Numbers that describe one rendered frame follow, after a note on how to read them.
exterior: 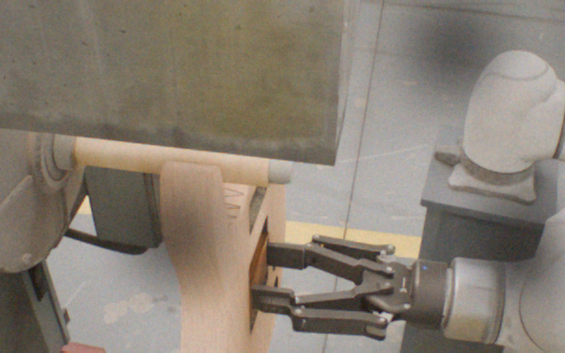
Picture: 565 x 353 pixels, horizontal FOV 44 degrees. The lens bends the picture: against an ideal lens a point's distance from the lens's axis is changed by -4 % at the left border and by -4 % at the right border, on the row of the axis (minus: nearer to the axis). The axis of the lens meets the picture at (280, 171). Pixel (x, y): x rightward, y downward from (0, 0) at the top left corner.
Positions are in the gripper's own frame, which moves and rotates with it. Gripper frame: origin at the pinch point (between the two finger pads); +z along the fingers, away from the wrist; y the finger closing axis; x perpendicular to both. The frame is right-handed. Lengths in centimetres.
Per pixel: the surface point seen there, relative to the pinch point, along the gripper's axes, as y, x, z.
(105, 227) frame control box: 14.6, -8.2, 25.8
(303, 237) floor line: 125, -92, 13
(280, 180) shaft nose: -8.7, 18.6, -3.6
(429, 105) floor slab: 211, -82, -25
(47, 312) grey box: 13.5, -26.5, 38.3
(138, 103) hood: -24.9, 33.7, 2.0
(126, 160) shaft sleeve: -9.2, 19.3, 10.4
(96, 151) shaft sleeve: -9.1, 19.7, 13.3
